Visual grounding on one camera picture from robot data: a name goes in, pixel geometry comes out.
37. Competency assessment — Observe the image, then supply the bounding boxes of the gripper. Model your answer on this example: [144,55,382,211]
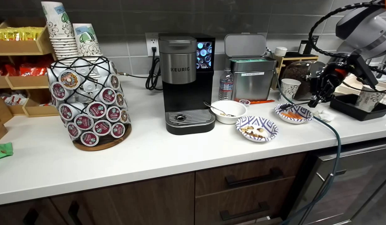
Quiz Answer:
[308,62,348,108]

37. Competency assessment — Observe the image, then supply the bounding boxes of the patterned paper bowl with carrots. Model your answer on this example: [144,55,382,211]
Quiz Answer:
[274,103,314,124]

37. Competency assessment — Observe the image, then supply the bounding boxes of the black spoon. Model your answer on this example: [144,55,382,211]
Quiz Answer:
[279,102,309,110]

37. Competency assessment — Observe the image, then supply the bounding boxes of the patterned paper bowl with nuts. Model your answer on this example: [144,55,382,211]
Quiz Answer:
[235,116,279,143]

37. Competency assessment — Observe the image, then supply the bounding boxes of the white bowl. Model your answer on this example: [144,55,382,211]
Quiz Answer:
[210,100,248,125]

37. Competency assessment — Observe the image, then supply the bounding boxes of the silver spoon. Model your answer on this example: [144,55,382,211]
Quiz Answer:
[203,101,236,117]

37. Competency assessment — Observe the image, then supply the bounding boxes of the white crumpled napkin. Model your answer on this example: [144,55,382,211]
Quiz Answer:
[315,109,336,123]

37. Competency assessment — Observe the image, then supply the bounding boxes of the glass jar of coffee beans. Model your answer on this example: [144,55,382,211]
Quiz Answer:
[281,61,326,101]

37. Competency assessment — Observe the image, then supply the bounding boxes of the black tray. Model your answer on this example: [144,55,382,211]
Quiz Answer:
[329,93,386,122]

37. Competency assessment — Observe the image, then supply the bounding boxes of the patterned paper cup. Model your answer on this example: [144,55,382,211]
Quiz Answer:
[355,86,386,112]
[280,78,301,102]

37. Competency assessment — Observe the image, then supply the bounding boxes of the small wooden rack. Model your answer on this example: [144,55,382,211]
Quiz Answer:
[270,52,319,90]

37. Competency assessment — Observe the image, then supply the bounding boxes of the silver tin box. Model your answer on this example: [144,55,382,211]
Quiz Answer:
[229,57,277,102]

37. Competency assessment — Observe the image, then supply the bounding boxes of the metal tap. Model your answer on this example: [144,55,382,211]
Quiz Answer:
[367,52,386,79]

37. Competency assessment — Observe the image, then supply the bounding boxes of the silver tin box lid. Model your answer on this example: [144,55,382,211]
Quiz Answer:
[224,34,267,58]

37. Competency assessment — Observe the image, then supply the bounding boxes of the clear water bottle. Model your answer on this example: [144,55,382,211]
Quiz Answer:
[218,68,234,101]

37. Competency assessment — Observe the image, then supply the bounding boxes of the undercounter steel appliance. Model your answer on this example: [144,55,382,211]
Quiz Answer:
[285,137,386,225]

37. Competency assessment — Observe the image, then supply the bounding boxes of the drawer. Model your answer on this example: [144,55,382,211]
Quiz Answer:
[195,177,296,225]
[195,152,307,198]

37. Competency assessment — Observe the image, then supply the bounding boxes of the black and silver coffee maker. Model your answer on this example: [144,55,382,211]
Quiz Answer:
[158,33,216,135]

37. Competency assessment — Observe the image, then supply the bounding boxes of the cabinet door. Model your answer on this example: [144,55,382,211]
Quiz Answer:
[50,172,195,225]
[0,198,68,225]

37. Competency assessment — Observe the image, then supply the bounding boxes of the heap of coffee pods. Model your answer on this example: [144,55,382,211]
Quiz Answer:
[47,59,131,147]

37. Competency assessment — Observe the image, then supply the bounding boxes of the stack of paper cups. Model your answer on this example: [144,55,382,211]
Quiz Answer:
[41,1,79,60]
[73,23,103,58]

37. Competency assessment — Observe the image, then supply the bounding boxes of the wooden shelf organizer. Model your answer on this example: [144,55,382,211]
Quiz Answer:
[0,18,59,145]

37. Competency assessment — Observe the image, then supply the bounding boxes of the row of red packets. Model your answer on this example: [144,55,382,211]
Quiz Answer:
[0,62,53,77]

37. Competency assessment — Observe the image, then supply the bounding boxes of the row of white packets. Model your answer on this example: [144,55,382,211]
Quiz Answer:
[0,93,28,106]

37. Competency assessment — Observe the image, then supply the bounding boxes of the row of yellow packets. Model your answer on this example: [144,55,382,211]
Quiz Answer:
[0,27,44,41]

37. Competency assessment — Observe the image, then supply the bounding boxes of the green packet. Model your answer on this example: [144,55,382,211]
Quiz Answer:
[0,142,14,162]

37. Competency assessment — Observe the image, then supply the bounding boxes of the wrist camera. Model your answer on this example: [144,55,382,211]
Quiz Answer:
[348,54,379,92]

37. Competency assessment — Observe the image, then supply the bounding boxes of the green hose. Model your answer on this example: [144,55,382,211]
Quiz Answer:
[266,47,342,225]

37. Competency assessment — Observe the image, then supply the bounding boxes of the drawer handle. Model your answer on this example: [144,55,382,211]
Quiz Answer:
[220,202,270,221]
[225,167,284,189]

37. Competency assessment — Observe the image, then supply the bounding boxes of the black cable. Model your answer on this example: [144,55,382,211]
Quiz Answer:
[118,47,163,91]

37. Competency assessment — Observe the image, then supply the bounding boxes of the wall socket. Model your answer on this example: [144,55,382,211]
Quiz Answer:
[145,32,159,57]

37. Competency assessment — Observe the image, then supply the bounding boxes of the wire coffee pod holder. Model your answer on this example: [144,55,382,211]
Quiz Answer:
[47,56,132,152]

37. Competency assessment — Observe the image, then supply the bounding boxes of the cabinet door handle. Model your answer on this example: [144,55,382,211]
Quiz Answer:
[67,201,84,225]

